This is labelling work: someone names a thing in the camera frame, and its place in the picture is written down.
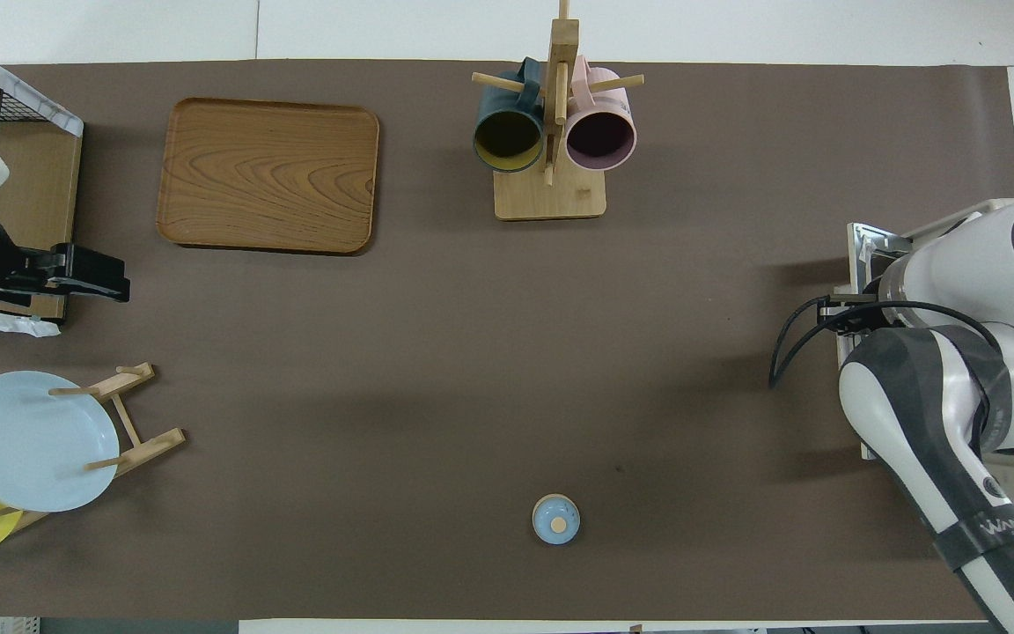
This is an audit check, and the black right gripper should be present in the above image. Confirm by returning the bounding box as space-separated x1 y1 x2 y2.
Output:
819 295 879 335

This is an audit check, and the toaster oven glass door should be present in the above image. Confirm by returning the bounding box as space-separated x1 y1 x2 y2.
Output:
835 222 913 463

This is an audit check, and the wooden step shelf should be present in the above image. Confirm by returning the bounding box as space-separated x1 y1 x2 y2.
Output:
0 70 83 320

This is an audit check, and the wooden plate rack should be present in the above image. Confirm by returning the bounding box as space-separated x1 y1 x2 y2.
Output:
0 361 187 534

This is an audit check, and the light blue plate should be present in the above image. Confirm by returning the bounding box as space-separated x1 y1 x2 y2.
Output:
0 371 121 513

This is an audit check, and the wooden serving tray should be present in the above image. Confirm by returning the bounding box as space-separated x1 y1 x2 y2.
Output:
156 97 380 256

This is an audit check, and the brown table mat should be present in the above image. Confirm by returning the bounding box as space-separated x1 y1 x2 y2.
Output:
0 60 1014 622

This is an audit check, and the pink mug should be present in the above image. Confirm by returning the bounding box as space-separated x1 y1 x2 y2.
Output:
564 55 638 173

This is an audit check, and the wooden mug tree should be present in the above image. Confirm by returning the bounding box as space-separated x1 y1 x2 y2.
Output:
472 0 646 221

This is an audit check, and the small blue call bell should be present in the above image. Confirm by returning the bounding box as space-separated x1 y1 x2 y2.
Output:
532 494 582 546

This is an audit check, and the dark blue mug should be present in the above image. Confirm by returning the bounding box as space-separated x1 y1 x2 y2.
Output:
473 57 547 174

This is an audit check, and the black wire basket shelf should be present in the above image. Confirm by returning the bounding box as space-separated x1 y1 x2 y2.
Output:
0 35 85 337

